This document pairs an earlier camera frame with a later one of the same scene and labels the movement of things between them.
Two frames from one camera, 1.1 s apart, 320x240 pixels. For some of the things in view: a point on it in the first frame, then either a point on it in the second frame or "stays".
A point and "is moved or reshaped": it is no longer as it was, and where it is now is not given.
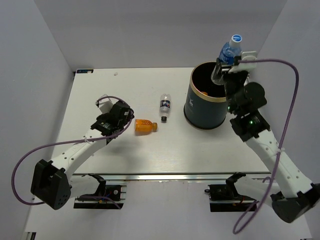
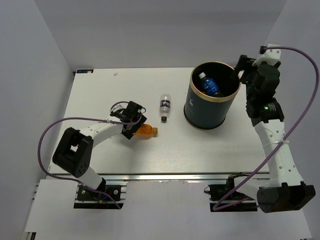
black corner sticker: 86,71 stays
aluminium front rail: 164,176 stays
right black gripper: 218,74 to 244,64
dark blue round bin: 205,106 stays
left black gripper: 103,116 to 128,133
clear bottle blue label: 230,49 to 209,85
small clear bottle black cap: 165,106 stays
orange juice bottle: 144,125 is moved or reshaped
